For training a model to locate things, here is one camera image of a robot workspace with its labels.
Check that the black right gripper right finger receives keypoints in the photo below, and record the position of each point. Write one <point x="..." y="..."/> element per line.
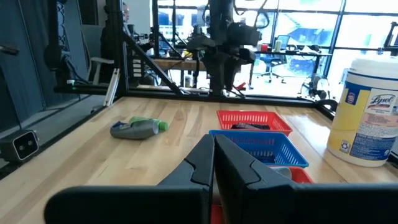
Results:
<point x="280" y="205"/>

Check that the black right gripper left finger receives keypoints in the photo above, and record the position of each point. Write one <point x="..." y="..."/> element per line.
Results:
<point x="140" y="205"/>

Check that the green toiletry bottle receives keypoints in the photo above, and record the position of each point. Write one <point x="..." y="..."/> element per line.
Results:
<point x="162" y="125"/>

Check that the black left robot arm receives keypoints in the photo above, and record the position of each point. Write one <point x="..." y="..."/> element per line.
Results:
<point x="220" y="18"/>

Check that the red plastic basket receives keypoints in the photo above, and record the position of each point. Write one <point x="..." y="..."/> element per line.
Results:
<point x="281" y="126"/>
<point x="300" y="177"/>

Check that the blue plastic basket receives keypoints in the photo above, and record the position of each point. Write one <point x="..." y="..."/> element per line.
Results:
<point x="280" y="149"/>

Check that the blue toiletry tube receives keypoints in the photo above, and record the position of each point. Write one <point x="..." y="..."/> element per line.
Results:
<point x="117" y="124"/>

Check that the yellow white wipes canister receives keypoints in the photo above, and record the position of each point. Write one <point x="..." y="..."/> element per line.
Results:
<point x="357" y="124"/>

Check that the white aluminium bar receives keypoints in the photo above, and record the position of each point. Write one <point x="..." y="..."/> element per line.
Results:
<point x="112" y="87"/>

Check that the wooden table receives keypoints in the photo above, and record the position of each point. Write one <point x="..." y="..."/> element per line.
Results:
<point x="174" y="64"/>

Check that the blue office chair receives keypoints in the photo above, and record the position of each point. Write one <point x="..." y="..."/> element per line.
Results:
<point x="273" y="60"/>

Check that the white chair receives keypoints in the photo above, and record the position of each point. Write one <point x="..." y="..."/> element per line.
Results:
<point x="102" y="60"/>

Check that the black desk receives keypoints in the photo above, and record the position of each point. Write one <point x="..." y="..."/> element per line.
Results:
<point x="295" y="53"/>

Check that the red cup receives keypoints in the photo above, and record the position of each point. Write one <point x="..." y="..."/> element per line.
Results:
<point x="265" y="48"/>

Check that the white bottle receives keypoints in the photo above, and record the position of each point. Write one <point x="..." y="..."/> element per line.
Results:
<point x="278" y="46"/>

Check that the person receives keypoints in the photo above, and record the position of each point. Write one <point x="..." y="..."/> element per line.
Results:
<point x="126" y="14"/>

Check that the black table-level camera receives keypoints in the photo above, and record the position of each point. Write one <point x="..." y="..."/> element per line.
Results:
<point x="21" y="144"/>

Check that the black aluminium rig frame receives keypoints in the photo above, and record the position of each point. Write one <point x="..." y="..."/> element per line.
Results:
<point x="119" y="46"/>

